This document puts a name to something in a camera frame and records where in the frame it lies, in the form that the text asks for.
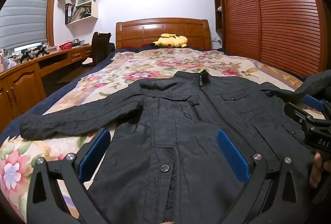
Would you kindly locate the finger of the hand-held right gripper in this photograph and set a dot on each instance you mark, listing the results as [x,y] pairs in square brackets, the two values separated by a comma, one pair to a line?
[297,112]
[313,103]

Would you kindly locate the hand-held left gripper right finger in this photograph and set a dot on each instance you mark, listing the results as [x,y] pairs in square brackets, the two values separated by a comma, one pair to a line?
[232,154]

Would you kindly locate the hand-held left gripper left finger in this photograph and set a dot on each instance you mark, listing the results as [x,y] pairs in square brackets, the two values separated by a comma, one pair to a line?
[94,154]

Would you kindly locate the black jacket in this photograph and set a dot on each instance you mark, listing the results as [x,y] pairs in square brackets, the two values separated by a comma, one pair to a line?
[181,115]

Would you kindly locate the person's right hand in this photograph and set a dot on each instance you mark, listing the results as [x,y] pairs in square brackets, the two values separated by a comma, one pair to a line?
[316,169]

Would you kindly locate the wooden desk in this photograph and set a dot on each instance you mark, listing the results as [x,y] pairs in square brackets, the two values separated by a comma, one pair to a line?
[23,84]

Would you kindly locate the wooden louvered wardrobe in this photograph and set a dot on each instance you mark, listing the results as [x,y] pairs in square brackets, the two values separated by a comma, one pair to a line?
[271,6]

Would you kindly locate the dark wooden chair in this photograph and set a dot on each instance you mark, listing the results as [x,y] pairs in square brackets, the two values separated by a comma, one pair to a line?
[99,48]

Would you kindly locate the floral blanket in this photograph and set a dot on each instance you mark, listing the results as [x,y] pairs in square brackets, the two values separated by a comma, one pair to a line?
[155,63]

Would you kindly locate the red basket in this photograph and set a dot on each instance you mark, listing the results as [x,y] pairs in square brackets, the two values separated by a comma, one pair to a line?
[66,46]

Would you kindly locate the black stand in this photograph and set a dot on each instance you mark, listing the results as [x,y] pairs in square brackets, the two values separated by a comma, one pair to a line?
[41,50]
[25,54]

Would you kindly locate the yellow plush toy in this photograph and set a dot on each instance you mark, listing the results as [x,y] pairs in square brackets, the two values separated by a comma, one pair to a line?
[173,41]

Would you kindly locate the pink bottle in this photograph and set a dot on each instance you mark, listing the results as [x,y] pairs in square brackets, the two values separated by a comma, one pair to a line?
[1,61]

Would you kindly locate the wooden headboard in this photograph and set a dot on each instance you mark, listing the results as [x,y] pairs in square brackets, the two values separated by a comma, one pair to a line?
[155,30]

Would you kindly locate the leaning books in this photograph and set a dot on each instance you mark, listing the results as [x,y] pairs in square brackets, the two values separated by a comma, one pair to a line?
[81,13]

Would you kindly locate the dark binders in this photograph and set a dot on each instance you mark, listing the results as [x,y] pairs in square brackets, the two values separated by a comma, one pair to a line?
[68,13]

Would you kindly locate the grey window blind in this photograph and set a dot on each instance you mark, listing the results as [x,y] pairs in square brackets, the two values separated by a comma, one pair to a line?
[23,11]

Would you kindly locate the white wall shelf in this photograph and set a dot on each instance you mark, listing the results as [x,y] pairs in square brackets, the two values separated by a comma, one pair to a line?
[93,10]

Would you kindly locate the wooden window frame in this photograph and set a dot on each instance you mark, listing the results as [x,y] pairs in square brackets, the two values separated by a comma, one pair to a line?
[51,6]

